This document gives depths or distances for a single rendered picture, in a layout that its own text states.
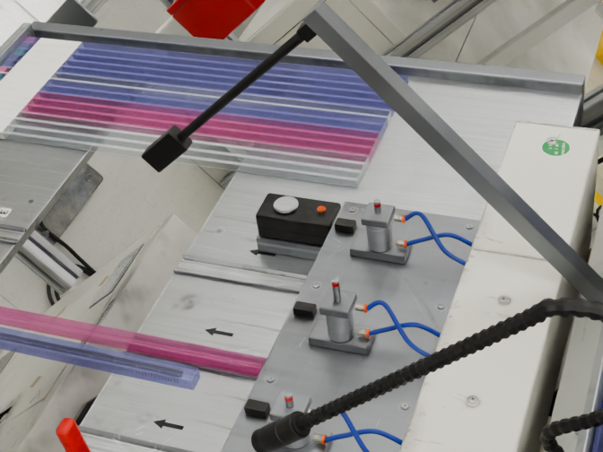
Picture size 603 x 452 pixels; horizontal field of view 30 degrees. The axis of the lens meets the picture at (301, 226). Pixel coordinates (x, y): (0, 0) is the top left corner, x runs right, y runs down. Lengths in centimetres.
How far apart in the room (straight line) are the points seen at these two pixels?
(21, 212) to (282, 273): 31
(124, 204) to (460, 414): 165
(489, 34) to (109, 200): 88
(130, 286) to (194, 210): 99
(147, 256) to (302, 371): 70
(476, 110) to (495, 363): 45
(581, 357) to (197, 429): 32
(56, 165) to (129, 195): 116
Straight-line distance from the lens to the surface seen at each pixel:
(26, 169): 128
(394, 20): 223
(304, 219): 106
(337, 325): 89
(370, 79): 83
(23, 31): 150
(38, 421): 141
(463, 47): 236
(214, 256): 110
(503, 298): 92
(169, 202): 249
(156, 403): 99
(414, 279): 97
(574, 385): 88
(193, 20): 181
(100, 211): 237
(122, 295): 153
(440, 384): 86
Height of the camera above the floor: 182
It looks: 42 degrees down
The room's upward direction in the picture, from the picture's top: 57 degrees clockwise
